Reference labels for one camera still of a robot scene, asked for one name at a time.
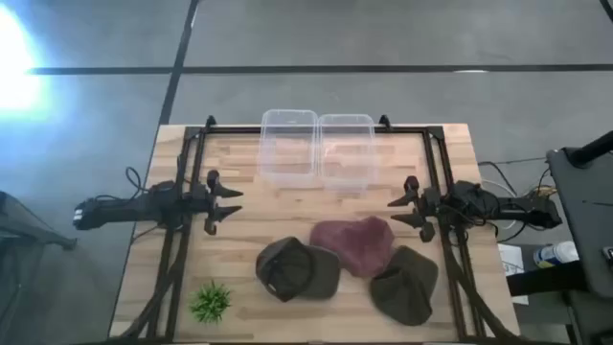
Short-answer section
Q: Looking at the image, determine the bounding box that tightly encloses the dark olive hat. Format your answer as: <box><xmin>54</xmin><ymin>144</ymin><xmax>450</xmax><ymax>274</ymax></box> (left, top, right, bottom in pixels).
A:
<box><xmin>369</xmin><ymin>244</ymin><xmax>440</xmax><ymax>328</ymax></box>

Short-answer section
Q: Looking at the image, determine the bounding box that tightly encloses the black aluminium table frame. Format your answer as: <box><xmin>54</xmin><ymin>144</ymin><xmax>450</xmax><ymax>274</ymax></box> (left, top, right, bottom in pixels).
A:
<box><xmin>112</xmin><ymin>114</ymin><xmax>528</xmax><ymax>344</ymax></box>

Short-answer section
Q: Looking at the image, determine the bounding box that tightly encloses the white cable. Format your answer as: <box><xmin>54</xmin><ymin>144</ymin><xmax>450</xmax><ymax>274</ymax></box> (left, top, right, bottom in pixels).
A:
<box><xmin>480</xmin><ymin>178</ymin><xmax>519</xmax><ymax>232</ymax></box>

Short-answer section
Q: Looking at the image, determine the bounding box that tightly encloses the clear plastic storage bin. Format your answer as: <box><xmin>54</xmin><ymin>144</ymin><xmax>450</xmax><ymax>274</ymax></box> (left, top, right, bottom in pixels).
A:
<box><xmin>317</xmin><ymin>112</ymin><xmax>377</xmax><ymax>194</ymax></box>
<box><xmin>258</xmin><ymin>108</ymin><xmax>321</xmax><ymax>190</ymax></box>

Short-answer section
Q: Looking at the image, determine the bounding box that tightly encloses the white paper sheet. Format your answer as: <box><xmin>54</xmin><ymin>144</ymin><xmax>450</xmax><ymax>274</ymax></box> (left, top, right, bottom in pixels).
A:
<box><xmin>497</xmin><ymin>242</ymin><xmax>531</xmax><ymax>307</ymax></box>

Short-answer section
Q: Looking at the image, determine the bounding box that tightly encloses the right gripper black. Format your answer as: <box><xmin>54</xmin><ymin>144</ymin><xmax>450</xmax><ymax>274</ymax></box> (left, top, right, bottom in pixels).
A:
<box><xmin>387</xmin><ymin>174</ymin><xmax>441</xmax><ymax>243</ymax></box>

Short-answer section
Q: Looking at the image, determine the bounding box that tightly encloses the white and blue can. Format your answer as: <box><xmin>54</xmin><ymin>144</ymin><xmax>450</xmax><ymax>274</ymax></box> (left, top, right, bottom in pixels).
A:
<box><xmin>533</xmin><ymin>241</ymin><xmax>580</xmax><ymax>269</ymax></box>

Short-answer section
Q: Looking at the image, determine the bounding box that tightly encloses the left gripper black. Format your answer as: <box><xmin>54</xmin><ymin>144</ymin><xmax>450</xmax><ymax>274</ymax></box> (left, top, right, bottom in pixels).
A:
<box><xmin>191</xmin><ymin>169</ymin><xmax>244</xmax><ymax>237</ymax></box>

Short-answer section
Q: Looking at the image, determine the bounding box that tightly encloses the maroon fuzzy hat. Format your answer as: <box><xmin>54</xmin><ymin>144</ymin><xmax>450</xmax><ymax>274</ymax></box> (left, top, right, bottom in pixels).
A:
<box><xmin>308</xmin><ymin>215</ymin><xmax>397</xmax><ymax>280</ymax></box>

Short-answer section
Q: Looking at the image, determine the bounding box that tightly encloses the small green artificial plant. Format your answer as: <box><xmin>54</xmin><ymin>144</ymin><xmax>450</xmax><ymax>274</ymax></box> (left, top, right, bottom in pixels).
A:
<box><xmin>188</xmin><ymin>280</ymin><xmax>234</xmax><ymax>325</ymax></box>

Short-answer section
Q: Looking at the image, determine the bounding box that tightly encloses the black strap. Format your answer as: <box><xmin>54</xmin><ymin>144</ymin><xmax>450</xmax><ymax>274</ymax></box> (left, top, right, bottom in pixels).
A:
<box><xmin>506</xmin><ymin>262</ymin><xmax>590</xmax><ymax>298</ymax></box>

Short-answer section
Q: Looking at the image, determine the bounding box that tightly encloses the grey side table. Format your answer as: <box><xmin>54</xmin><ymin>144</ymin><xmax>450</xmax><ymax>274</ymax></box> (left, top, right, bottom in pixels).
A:
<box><xmin>0</xmin><ymin>190</ymin><xmax>79</xmax><ymax>345</ymax></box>

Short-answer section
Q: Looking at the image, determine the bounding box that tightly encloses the dark cap with white label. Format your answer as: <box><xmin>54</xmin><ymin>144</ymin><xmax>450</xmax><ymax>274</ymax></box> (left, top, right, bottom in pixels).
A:
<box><xmin>255</xmin><ymin>236</ymin><xmax>342</xmax><ymax>304</ymax></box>

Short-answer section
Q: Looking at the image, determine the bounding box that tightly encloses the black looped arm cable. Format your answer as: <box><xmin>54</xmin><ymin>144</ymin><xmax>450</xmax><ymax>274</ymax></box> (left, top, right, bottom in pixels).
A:
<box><xmin>125</xmin><ymin>166</ymin><xmax>150</xmax><ymax>196</ymax></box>

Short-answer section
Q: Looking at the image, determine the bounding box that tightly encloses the black pole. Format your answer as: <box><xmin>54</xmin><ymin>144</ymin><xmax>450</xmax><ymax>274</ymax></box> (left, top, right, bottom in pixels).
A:
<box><xmin>568</xmin><ymin>129</ymin><xmax>613</xmax><ymax>168</ymax></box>

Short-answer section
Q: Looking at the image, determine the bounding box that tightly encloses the dark grey equipment case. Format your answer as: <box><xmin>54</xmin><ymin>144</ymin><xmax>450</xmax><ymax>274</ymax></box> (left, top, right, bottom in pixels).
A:
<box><xmin>546</xmin><ymin>146</ymin><xmax>613</xmax><ymax>301</ymax></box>

